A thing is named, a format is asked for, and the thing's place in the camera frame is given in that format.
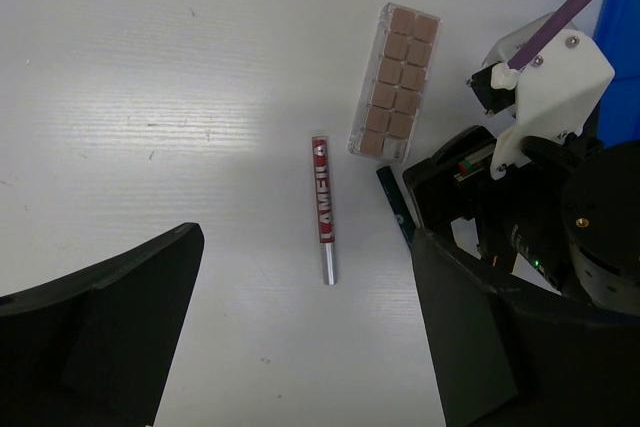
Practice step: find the red silver lip gloss tube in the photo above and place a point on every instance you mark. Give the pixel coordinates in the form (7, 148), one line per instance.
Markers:
(324, 208)

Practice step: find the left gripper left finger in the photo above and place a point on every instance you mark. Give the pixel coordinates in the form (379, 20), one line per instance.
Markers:
(95, 347)

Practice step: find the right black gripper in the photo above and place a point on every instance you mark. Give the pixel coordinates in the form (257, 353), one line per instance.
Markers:
(517, 215)

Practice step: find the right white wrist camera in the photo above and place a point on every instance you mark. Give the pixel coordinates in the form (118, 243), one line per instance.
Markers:
(552, 97)

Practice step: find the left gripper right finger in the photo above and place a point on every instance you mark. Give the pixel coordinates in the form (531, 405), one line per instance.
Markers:
(509, 353)

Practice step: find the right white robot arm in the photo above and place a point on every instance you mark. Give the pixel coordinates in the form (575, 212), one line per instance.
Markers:
(571, 211)

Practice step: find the clear eyeshadow palette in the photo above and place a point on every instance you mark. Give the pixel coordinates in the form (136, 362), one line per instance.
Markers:
(394, 85)

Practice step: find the dark blue gold pencil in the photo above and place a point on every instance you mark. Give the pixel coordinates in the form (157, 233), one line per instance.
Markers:
(397, 203)

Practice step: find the blue plastic organizer bin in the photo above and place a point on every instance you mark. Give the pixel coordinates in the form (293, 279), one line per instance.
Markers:
(617, 35)

